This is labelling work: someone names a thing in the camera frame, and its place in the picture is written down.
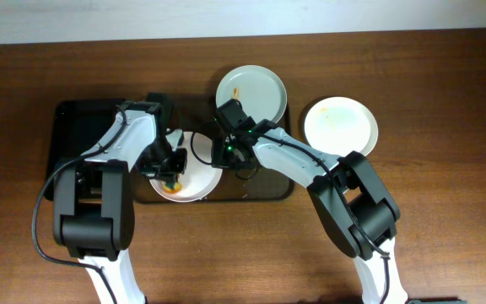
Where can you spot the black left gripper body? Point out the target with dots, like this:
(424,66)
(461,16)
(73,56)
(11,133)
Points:
(167,170)

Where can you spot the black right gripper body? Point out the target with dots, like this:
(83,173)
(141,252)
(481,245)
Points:
(224,158)

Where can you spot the yellow green sponge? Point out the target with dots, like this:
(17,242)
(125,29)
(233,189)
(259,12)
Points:
(171,187)

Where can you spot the white plate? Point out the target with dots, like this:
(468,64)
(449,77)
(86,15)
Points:
(198,180)
(340,125)

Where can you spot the grey-green plate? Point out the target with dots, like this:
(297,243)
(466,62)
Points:
(260,91)

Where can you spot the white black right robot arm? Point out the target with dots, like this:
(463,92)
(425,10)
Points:
(355,209)

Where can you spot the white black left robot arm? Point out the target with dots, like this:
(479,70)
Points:
(93,205)

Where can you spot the brown serving tray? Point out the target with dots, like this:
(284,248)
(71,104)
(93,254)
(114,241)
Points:
(194,113)

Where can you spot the black sponge tray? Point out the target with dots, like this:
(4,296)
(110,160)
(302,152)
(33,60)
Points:
(78,126)

